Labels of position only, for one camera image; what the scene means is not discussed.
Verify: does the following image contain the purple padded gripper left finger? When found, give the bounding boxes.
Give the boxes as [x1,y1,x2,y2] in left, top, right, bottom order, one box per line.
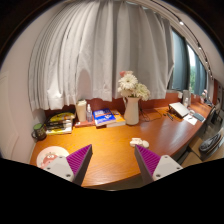
[44,145,93,186]

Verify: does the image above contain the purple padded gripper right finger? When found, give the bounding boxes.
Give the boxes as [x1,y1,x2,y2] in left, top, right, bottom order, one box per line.
[134,145,182,185]

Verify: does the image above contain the round cartoon mouse pad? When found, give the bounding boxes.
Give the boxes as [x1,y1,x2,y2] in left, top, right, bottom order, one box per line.
[36,146,69,169]

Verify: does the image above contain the white computer mouse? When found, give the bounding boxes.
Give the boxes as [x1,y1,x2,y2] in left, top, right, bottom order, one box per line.
[130,138,149,148]

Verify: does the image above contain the stack of yellow black books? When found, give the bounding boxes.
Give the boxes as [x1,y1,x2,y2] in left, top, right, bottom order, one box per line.
[45,112,75,135]

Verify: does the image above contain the green and brown mug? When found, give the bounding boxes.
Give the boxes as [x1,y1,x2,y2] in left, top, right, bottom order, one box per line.
[31,123,46,141]

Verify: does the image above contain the clear spray bottle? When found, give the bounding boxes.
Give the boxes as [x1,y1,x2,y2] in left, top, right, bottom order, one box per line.
[86,104,92,122]

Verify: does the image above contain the orange book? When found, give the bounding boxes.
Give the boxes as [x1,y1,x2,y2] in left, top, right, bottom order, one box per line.
[106,110,126,128]

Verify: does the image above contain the blue book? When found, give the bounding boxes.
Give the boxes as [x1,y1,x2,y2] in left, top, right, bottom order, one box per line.
[93,108,116,127]

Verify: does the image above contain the white ceramic vase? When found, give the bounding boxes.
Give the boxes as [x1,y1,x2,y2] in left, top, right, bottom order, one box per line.
[124,97,139,125]

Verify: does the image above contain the white paper sheet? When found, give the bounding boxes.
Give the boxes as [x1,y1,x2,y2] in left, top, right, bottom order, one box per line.
[184,115,197,125]

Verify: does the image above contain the white tissue container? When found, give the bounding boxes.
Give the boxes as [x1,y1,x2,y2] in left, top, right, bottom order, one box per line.
[76,100,87,122]

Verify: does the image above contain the silver laptop on stand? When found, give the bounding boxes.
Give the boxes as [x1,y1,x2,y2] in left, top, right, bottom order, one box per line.
[169,102,190,118]

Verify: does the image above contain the office chair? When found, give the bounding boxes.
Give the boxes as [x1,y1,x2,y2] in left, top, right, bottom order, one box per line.
[199,130,223,156]

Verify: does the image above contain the dark tablet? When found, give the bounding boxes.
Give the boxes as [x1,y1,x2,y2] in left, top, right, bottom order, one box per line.
[193,113,205,122]

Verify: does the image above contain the white and pink flowers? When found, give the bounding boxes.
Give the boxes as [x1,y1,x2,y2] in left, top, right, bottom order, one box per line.
[118,71,150,101]

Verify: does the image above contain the white curtain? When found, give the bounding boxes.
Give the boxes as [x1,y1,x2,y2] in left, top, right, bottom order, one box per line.
[29,0,174,110]

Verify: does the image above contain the dark grey curtain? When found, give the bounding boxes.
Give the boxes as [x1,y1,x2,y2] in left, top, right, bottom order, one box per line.
[169,30,207,95]

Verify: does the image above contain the black cable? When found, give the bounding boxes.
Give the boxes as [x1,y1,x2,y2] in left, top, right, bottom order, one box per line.
[139,107,174,123]

